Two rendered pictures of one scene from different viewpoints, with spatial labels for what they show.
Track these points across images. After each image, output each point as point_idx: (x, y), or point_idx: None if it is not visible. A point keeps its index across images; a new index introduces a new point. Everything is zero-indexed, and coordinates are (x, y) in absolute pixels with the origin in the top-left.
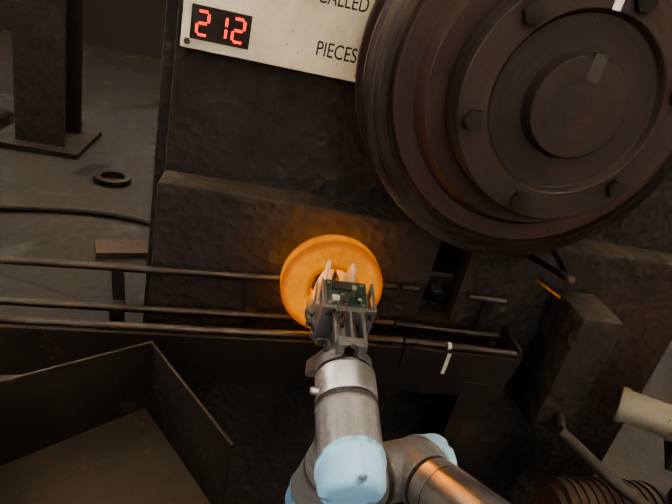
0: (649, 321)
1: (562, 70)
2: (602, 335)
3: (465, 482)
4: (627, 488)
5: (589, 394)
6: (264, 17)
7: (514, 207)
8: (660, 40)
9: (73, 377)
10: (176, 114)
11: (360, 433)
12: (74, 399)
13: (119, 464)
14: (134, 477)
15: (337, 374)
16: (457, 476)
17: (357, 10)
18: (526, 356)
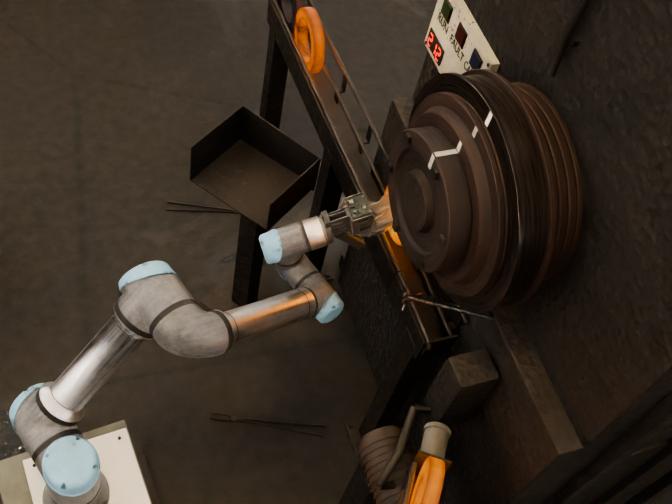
0: (523, 444)
1: (409, 175)
2: (451, 379)
3: (292, 297)
4: (393, 458)
5: (489, 455)
6: (447, 56)
7: (392, 226)
8: (439, 200)
9: (289, 143)
10: (421, 73)
11: (280, 236)
12: (288, 152)
13: (277, 188)
14: (273, 195)
15: (309, 220)
16: (296, 296)
17: None
18: None
